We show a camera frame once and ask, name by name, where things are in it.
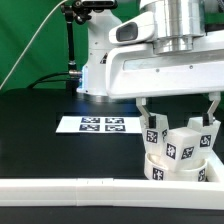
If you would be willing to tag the white L-shaped obstacle frame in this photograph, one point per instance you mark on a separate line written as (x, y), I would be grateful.
(118, 192)

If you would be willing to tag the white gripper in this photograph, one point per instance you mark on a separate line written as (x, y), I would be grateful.
(136, 71)

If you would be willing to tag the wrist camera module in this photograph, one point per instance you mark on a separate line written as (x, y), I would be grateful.
(139, 29)

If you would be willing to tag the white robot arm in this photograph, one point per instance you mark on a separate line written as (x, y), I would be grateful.
(163, 51)

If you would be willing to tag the white marker sheet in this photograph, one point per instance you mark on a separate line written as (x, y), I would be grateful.
(97, 124)

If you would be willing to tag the white round stool seat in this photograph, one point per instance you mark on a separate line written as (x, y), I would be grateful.
(154, 171)

